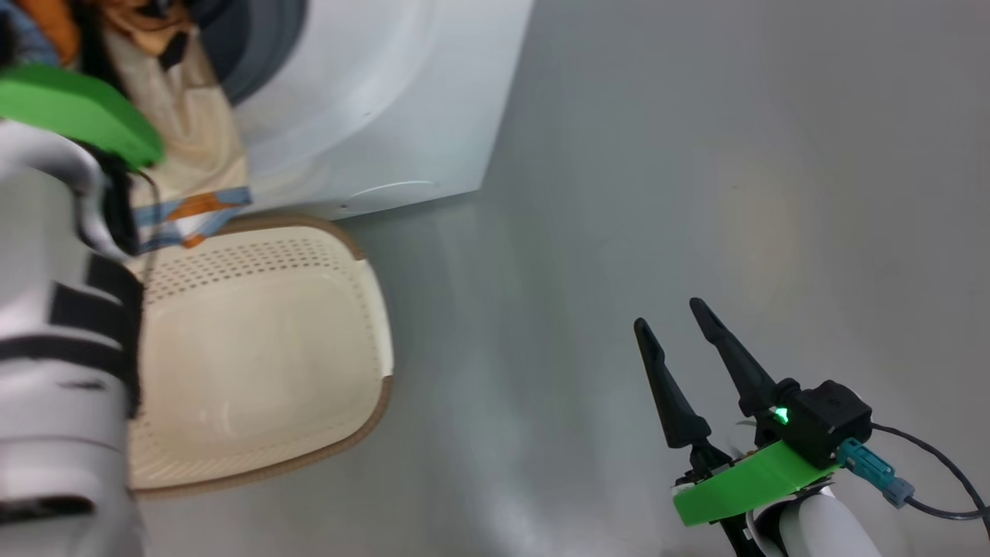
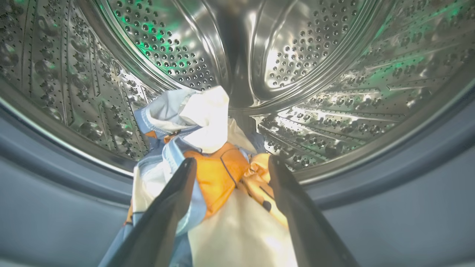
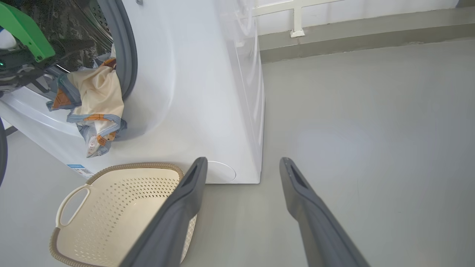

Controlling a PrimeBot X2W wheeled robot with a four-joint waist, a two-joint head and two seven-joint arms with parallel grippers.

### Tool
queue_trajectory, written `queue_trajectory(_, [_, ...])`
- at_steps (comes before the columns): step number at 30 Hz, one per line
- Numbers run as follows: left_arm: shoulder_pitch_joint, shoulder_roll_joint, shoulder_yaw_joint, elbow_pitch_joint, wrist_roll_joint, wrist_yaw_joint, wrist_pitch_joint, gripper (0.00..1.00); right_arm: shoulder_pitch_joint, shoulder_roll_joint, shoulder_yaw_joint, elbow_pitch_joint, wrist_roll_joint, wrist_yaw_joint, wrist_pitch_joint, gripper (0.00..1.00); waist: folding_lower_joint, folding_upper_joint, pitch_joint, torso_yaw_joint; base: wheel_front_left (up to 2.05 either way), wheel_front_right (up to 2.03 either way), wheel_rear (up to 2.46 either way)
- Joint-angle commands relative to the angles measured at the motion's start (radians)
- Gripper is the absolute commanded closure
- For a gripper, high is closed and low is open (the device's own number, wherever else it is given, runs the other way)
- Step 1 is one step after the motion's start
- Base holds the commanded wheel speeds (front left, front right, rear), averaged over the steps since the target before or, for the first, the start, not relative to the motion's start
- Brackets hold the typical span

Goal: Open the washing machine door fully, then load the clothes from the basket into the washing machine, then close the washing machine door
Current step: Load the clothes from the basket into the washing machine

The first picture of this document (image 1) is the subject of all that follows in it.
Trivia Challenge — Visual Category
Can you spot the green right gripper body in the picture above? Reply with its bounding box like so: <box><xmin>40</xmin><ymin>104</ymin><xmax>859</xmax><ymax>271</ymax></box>
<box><xmin>671</xmin><ymin>422</ymin><xmax>844</xmax><ymax>557</ymax></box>

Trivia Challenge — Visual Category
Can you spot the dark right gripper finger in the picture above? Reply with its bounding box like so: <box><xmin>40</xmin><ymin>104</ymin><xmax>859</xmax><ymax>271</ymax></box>
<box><xmin>633</xmin><ymin>317</ymin><xmax>712</xmax><ymax>449</ymax></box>
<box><xmin>688</xmin><ymin>298</ymin><xmax>780</xmax><ymax>419</ymax></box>

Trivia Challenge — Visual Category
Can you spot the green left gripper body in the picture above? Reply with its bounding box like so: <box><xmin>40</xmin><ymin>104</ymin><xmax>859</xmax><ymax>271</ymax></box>
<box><xmin>0</xmin><ymin>62</ymin><xmax>165</xmax><ymax>169</ymax></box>

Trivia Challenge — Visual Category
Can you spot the beige cloth garment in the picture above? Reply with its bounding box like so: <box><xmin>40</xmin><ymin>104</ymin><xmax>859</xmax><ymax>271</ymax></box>
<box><xmin>99</xmin><ymin>0</ymin><xmax>250</xmax><ymax>206</ymax></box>

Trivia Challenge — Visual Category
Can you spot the blue garment with orange print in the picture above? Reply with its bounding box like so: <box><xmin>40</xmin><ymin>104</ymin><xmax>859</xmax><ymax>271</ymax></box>
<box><xmin>0</xmin><ymin>0</ymin><xmax>253</xmax><ymax>250</ymax></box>

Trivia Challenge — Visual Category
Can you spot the grey rubber door gasket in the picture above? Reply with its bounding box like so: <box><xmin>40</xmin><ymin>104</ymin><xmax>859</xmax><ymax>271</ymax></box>
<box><xmin>189</xmin><ymin>0</ymin><xmax>310</xmax><ymax>108</ymax></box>

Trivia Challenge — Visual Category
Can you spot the cream perforated laundry basket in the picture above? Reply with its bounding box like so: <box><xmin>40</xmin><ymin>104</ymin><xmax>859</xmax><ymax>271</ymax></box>
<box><xmin>124</xmin><ymin>214</ymin><xmax>395</xmax><ymax>496</ymax></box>

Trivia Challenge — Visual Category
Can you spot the white front-load washing machine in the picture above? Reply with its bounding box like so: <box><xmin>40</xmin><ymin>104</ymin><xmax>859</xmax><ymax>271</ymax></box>
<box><xmin>189</xmin><ymin>0</ymin><xmax>536</xmax><ymax>221</ymax></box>

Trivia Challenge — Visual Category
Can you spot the teal right cable connector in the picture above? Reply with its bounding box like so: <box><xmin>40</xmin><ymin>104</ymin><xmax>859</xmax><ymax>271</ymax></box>
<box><xmin>835</xmin><ymin>437</ymin><xmax>916</xmax><ymax>510</ymax></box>

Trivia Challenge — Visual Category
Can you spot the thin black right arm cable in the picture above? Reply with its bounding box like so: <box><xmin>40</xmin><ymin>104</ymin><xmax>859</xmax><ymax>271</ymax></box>
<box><xmin>870</xmin><ymin>422</ymin><xmax>990</xmax><ymax>541</ymax></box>

